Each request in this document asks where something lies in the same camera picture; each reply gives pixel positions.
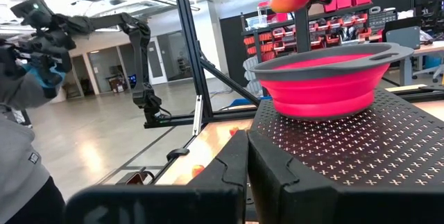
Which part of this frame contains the person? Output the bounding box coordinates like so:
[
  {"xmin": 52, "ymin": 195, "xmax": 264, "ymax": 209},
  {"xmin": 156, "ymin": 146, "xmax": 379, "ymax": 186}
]
[{"xmin": 0, "ymin": 38, "xmax": 67, "ymax": 224}]

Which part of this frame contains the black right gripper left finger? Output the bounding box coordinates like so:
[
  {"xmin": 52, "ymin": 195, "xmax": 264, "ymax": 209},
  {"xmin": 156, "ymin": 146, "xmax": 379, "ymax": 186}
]
[{"xmin": 187, "ymin": 130, "xmax": 249, "ymax": 224}]

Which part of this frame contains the black aluminium table frame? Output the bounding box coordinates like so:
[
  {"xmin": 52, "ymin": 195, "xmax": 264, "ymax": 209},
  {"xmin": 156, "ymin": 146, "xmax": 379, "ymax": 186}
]
[{"xmin": 93, "ymin": 0, "xmax": 444, "ymax": 187}]

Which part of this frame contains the red collapsible bowl grey rim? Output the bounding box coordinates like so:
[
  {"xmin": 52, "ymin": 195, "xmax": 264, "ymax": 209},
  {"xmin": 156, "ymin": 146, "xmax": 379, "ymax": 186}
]
[{"xmin": 248, "ymin": 42, "xmax": 416, "ymax": 121}]

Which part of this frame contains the black shelving with red bins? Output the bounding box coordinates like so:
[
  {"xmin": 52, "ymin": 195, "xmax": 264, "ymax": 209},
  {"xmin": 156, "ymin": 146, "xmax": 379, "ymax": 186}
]
[{"xmin": 239, "ymin": 0, "xmax": 379, "ymax": 64}]

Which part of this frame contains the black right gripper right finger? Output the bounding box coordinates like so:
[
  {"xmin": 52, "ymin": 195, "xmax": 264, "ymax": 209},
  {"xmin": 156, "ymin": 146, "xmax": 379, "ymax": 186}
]
[{"xmin": 248, "ymin": 130, "xmax": 339, "ymax": 224}]

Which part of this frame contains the black perforated metal riser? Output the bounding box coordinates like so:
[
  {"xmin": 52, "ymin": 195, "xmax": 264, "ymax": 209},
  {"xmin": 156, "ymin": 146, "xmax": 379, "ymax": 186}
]
[{"xmin": 248, "ymin": 87, "xmax": 444, "ymax": 189}]

